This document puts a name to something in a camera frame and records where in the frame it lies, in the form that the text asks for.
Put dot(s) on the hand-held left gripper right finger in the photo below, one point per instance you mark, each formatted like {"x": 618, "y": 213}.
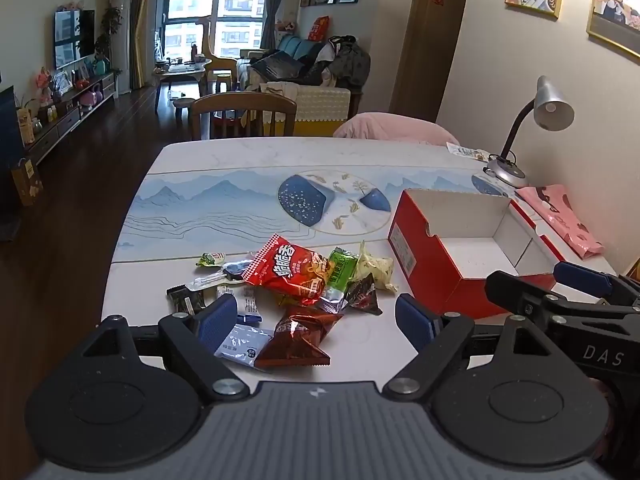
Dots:
{"x": 412, "y": 317}

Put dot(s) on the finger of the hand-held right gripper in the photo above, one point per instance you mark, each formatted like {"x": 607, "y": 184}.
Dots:
{"x": 582, "y": 277}
{"x": 510, "y": 287}

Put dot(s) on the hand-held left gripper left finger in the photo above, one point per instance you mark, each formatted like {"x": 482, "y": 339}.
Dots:
{"x": 217, "y": 320}

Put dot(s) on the blue white biscuit packet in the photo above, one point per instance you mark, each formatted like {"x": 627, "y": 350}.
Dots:
{"x": 245, "y": 342}

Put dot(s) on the lollipop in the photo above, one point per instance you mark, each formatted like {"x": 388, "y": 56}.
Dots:
{"x": 232, "y": 270}

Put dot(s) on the dark triangular snack packet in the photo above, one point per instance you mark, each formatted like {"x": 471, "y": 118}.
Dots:
{"x": 362, "y": 295}

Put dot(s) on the red cardboard box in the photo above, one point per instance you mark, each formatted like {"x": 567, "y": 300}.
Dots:
{"x": 430, "y": 265}

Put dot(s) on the maroon triangular snack bag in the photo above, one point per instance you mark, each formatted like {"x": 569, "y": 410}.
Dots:
{"x": 300, "y": 340}

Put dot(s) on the red chip bag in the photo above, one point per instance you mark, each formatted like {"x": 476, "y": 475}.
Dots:
{"x": 290, "y": 270}

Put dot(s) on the small white blue sachet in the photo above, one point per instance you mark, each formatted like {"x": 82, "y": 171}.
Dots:
{"x": 250, "y": 304}

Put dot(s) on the black snack packet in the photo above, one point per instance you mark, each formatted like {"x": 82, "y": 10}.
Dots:
{"x": 185, "y": 300}

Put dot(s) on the small green candy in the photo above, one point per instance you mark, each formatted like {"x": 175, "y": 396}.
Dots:
{"x": 210, "y": 259}

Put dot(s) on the pale yellow snack packet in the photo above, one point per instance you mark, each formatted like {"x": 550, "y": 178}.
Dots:
{"x": 375, "y": 267}

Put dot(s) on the pink plastic bag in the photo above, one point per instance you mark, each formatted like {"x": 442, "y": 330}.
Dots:
{"x": 560, "y": 210}

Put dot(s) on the green snack packet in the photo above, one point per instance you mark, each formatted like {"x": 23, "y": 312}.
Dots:
{"x": 341, "y": 267}

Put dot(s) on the printed paper leaflet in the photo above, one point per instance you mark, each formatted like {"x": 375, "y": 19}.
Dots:
{"x": 465, "y": 151}

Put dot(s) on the silver desk lamp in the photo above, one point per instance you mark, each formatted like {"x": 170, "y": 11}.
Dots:
{"x": 552, "y": 105}

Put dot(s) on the pink cushioned chair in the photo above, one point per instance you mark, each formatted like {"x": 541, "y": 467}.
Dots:
{"x": 395, "y": 127}

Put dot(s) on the small wooden stool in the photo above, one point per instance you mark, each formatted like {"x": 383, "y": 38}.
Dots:
{"x": 184, "y": 105}

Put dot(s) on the brown paper bag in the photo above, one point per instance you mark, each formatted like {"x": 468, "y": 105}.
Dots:
{"x": 27, "y": 182}

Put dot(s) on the sofa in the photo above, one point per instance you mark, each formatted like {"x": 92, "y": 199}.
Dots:
{"x": 315, "y": 102}

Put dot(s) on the wooden door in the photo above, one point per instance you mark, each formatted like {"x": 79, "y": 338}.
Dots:
{"x": 425, "y": 55}

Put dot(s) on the wooden coffee table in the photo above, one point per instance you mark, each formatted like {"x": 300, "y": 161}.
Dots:
{"x": 182, "y": 71}

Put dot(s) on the television cabinet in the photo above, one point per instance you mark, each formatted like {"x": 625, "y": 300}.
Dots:
{"x": 65, "y": 117}

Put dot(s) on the pile of dark clothes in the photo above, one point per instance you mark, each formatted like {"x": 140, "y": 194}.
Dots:
{"x": 347, "y": 62}

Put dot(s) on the wooden giraffe chair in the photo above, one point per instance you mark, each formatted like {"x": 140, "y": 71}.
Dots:
{"x": 210, "y": 55}

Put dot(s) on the gold framed figure picture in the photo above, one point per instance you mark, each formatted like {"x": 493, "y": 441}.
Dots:
{"x": 615, "y": 5}

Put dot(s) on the white standing air conditioner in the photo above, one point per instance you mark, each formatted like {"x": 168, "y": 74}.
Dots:
{"x": 121, "y": 40}

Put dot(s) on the red gift bag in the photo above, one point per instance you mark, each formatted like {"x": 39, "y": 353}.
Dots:
{"x": 318, "y": 29}

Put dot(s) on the green house plant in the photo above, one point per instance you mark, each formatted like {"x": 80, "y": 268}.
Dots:
{"x": 109, "y": 35}

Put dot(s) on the yellow curtain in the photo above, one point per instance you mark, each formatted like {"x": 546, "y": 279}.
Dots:
{"x": 141, "y": 20}

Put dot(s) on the large window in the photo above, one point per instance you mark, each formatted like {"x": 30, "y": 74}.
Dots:
{"x": 200, "y": 10}

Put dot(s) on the television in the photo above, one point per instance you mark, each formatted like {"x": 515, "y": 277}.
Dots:
{"x": 74, "y": 39}

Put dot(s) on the grey curtain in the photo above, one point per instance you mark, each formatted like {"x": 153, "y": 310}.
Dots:
{"x": 274, "y": 0}

